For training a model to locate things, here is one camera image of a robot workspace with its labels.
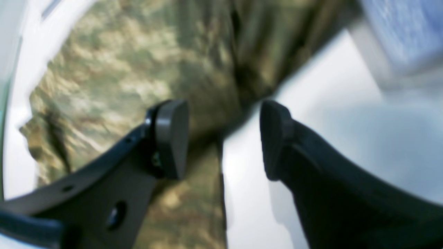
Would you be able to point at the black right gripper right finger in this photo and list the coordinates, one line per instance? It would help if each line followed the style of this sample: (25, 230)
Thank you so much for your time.
(340, 205)

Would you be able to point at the clear plastic storage box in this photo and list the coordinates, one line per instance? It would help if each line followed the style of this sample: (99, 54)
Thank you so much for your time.
(401, 42)

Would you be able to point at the camouflage t-shirt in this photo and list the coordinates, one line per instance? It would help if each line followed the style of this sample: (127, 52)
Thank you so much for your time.
(124, 56)

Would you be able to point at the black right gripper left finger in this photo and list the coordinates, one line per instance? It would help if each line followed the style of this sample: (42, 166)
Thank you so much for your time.
(102, 205)

